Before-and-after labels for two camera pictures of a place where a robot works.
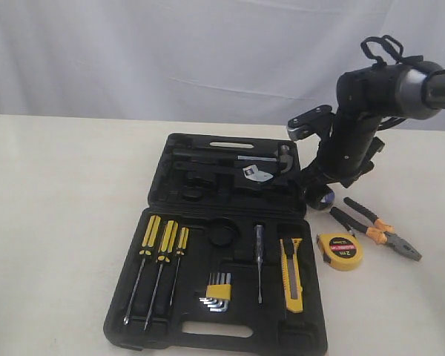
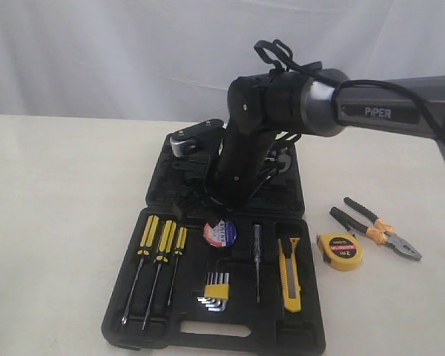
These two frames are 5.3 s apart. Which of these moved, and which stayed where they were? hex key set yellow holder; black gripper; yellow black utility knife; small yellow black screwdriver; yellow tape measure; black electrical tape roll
Moved: black gripper; black electrical tape roll
Stayed: small yellow black screwdriver; yellow tape measure; yellow black utility knife; hex key set yellow holder
